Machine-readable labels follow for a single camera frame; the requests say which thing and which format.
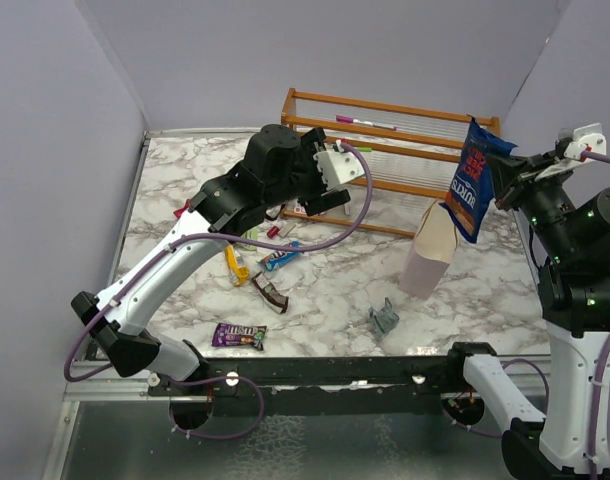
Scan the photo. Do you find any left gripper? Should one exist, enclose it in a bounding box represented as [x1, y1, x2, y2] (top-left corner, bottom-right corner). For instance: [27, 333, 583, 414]
[265, 130, 351, 215]

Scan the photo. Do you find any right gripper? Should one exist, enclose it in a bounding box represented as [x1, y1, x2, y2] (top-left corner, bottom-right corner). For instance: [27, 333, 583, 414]
[488, 146, 581, 259]

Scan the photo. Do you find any blue Burts chips bag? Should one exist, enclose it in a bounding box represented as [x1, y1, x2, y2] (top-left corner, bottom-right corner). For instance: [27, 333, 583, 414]
[440, 117, 516, 244]

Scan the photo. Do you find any white paper bag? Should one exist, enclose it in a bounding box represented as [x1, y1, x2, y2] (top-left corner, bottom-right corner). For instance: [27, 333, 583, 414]
[398, 200, 460, 299]

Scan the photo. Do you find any green snack packet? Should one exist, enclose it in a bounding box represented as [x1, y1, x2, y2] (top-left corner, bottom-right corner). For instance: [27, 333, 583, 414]
[244, 227, 258, 251]

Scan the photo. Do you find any red candy packet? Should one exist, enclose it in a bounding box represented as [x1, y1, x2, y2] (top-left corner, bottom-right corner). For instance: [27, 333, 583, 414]
[173, 199, 190, 219]

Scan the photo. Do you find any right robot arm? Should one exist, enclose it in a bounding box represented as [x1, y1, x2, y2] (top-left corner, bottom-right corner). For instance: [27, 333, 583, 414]
[444, 152, 610, 479]

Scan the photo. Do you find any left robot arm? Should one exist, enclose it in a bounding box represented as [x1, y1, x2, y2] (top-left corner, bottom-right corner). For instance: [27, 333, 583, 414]
[71, 124, 372, 395]

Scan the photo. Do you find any magenta marker pen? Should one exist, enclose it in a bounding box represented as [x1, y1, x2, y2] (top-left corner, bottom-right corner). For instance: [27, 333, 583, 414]
[335, 115, 397, 131]

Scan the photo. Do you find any small white eraser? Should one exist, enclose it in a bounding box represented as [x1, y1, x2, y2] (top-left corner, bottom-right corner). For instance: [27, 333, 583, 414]
[279, 222, 296, 237]

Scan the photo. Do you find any small red cylinder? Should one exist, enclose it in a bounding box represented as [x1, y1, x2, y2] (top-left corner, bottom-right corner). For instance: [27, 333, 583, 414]
[267, 225, 280, 238]

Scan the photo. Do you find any wooden shelf rack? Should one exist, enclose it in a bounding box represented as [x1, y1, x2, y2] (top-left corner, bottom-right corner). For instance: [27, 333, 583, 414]
[280, 88, 473, 238]

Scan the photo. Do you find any blue M&M's packet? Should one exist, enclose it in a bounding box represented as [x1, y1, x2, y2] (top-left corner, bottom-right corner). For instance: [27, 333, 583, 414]
[258, 250, 301, 272]

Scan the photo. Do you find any yellow snack bar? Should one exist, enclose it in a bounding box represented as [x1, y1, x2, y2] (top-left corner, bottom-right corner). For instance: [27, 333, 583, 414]
[224, 245, 250, 287]

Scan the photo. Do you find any brown chocolate bar wrapper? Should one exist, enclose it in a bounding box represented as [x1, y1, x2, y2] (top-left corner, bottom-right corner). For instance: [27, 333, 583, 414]
[251, 272, 289, 314]

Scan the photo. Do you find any grey plastic clip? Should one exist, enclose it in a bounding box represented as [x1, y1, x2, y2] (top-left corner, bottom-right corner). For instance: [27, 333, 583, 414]
[369, 297, 400, 340]

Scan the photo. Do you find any purple M&M's packet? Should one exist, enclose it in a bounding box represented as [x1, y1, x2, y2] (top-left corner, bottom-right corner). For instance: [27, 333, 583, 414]
[211, 323, 267, 351]

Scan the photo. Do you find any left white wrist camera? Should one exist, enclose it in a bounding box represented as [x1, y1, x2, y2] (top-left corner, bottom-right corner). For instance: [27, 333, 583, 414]
[314, 140, 365, 192]

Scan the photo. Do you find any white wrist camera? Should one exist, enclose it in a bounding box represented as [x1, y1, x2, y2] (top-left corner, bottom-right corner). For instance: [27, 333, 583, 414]
[314, 140, 365, 192]
[536, 123, 606, 181]

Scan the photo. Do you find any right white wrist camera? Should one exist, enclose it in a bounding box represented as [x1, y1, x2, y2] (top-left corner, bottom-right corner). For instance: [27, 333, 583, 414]
[536, 123, 606, 181]

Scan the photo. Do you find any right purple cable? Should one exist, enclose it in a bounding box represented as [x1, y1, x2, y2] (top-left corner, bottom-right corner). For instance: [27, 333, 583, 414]
[442, 149, 610, 480]

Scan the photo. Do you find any purple cable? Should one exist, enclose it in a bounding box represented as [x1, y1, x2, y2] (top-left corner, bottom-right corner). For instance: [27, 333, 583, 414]
[63, 141, 375, 441]
[442, 149, 610, 480]

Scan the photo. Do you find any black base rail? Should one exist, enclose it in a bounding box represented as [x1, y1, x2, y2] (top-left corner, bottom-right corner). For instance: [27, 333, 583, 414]
[131, 353, 491, 425]

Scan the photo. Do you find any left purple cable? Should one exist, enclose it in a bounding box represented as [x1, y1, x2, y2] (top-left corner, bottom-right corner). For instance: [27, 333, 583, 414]
[63, 141, 375, 441]

